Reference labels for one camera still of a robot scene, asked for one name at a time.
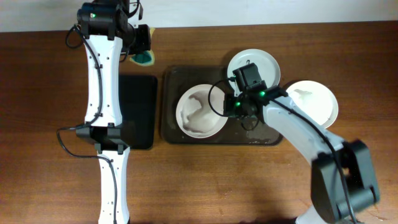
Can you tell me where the small black tray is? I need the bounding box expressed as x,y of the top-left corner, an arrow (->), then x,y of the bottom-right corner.
119,75 -> 158,150

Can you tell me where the white plate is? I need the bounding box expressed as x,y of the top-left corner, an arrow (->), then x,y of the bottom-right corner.
227,49 -> 281,88
175,84 -> 228,139
286,80 -> 339,129

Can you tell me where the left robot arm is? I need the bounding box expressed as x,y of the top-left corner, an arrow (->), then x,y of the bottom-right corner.
73,1 -> 151,223

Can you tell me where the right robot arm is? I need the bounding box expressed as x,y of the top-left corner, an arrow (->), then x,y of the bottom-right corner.
224,63 -> 380,223

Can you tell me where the green yellow sponge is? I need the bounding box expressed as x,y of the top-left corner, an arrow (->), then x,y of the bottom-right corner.
129,27 -> 155,67

